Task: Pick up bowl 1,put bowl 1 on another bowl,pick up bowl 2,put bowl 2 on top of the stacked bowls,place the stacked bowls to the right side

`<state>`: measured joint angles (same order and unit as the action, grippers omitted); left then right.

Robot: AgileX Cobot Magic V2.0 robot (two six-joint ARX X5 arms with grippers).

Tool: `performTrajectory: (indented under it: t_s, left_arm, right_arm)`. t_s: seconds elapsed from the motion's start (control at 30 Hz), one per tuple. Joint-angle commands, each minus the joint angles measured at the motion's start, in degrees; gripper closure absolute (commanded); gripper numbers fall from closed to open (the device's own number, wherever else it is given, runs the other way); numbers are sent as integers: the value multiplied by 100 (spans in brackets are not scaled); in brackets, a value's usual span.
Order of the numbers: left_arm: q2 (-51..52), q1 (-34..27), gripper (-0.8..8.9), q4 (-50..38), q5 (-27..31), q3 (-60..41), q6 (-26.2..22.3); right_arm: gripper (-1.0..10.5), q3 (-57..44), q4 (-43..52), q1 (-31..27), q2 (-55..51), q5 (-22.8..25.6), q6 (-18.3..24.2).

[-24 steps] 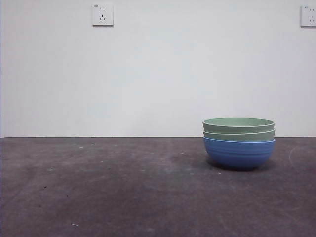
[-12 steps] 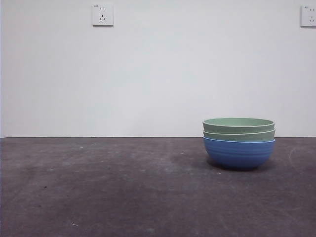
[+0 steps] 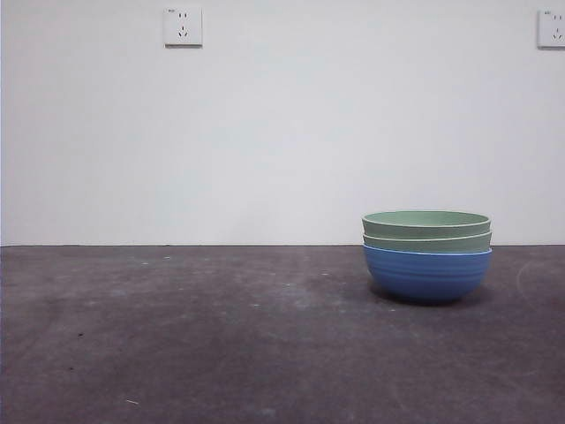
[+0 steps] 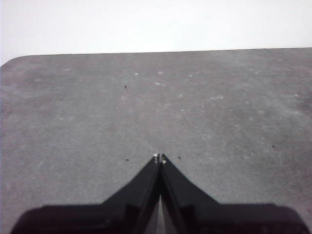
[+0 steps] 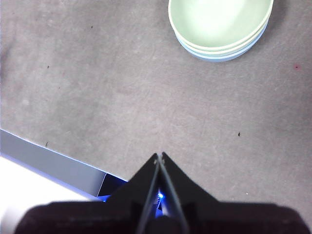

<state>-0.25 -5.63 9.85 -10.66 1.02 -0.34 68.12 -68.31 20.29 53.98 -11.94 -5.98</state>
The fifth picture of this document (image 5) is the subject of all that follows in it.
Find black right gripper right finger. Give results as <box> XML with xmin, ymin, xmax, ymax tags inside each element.
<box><xmin>161</xmin><ymin>152</ymin><xmax>312</xmax><ymax>234</ymax></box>

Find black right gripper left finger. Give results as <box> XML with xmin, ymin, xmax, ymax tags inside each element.
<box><xmin>13</xmin><ymin>152</ymin><xmax>161</xmax><ymax>234</ymax></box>

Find blue ribbed bowl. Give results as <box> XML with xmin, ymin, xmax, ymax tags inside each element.
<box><xmin>179</xmin><ymin>26</ymin><xmax>265</xmax><ymax>63</ymax></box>

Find green ribbed bowl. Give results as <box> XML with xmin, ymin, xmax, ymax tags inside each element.
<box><xmin>174</xmin><ymin>19</ymin><xmax>269</xmax><ymax>57</ymax></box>
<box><xmin>168</xmin><ymin>0</ymin><xmax>274</xmax><ymax>51</ymax></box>

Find grey table side panel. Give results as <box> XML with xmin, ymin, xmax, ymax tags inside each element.
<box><xmin>0</xmin><ymin>129</ymin><xmax>129</xmax><ymax>203</ymax></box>

